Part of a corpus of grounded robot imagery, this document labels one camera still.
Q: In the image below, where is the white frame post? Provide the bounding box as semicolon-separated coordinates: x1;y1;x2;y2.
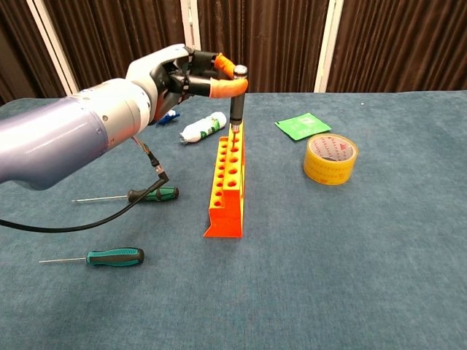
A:
180;0;202;52
25;0;80;96
314;0;344;93

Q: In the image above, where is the brown pleated curtain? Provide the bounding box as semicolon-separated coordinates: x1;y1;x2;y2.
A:
0;0;70;106
42;0;190;98
326;0;467;93
196;0;331;94

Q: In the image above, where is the green screwdriver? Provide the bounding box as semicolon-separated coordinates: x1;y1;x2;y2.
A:
39;247;145;268
72;185;180;203

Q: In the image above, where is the yellow packing tape roll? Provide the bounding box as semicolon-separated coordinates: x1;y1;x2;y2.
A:
302;133;359;186

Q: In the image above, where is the blue-green carpet table mat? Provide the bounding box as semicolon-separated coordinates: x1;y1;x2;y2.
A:
0;90;467;350

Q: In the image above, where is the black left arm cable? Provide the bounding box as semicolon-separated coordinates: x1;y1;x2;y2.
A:
0;136;171;233

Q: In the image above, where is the black metal precision screwdriver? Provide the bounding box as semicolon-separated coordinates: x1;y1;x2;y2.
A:
228;64;249;147

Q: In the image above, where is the green sachet packet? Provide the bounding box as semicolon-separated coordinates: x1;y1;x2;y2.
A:
274;112;332;141

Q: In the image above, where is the orange yellow rack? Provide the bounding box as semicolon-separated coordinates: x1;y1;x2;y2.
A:
202;122;246;240

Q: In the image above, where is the white small bottle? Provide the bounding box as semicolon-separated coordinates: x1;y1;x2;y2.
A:
179;111;228;145

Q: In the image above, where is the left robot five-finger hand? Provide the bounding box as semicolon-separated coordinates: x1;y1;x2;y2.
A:
126;43;249;123

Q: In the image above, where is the blue cookie packet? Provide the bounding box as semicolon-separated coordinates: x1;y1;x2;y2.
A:
156;109;182;127

